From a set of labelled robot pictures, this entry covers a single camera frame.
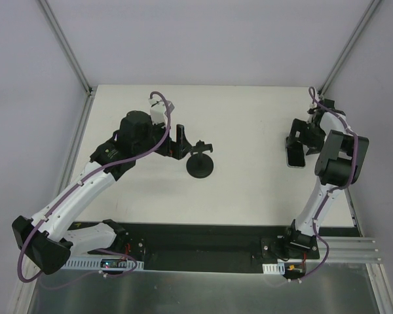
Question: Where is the black smartphone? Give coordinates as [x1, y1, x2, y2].
[285, 137, 306, 168]

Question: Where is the black phone stand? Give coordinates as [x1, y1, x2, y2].
[186, 141, 214, 179]

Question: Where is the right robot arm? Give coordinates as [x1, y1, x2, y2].
[282, 99, 369, 259]

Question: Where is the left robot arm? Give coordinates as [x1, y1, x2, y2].
[12, 111, 192, 275]

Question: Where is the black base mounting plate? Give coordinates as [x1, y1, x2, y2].
[86, 221, 363, 274]

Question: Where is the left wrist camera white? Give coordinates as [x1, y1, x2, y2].
[149, 99, 168, 125]

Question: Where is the aluminium rail profile front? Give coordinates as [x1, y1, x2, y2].
[29, 230, 383, 264]

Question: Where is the right aluminium frame post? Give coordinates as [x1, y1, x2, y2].
[318, 0, 384, 96]

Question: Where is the aluminium frame post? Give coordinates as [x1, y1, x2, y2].
[36, 0, 93, 96]
[318, 0, 384, 96]

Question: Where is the right white cable duct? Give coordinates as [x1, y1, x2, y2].
[262, 262, 286, 275]

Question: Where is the white cable duct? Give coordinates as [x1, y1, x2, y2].
[62, 257, 144, 271]
[262, 262, 286, 275]

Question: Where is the left white cable duct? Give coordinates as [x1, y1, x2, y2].
[62, 257, 144, 271]

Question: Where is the left aluminium frame post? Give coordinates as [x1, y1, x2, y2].
[36, 0, 93, 96]

